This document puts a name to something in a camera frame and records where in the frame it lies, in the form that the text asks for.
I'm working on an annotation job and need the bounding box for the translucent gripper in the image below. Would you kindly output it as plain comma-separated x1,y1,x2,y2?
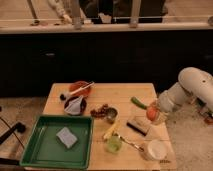
147,101,167,125

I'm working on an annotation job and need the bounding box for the orange apple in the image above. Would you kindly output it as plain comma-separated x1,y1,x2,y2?
146,107,158,121

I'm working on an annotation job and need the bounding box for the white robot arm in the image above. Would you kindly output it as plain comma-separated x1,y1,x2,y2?
146,67,213,125

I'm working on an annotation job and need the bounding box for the white paper cup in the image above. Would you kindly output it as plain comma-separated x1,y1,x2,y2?
143,140,167,161

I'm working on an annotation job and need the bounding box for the small metal cup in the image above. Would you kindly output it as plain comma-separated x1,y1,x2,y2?
106,107,118,123

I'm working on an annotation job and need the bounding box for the black and tan eraser block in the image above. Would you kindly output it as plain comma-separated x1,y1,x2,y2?
126,116,150,136

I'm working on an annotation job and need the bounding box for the green chili pepper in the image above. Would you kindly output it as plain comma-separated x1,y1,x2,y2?
131,97,147,110

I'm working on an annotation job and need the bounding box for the wooden table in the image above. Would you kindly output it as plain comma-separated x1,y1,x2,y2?
24,82,179,171

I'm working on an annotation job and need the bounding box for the gold spoon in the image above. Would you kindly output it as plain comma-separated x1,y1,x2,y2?
116,134,144,152

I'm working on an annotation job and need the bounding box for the yellow corn cob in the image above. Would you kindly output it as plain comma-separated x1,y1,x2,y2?
103,121,119,140

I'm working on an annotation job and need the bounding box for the dark plate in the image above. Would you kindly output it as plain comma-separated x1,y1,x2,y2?
63,95,88,116

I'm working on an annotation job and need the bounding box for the grey folded cloth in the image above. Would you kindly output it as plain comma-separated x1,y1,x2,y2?
64,95,85,116

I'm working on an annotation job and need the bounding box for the orange bowl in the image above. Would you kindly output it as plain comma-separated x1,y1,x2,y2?
68,81,91,98

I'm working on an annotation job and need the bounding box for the blue sponge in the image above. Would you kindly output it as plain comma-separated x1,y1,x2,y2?
56,127,77,148

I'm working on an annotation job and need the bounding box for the green plastic tray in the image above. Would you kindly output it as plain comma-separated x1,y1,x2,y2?
20,115,93,170

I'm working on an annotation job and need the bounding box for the white handled brush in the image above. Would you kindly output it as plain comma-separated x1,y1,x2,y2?
60,81,94,101

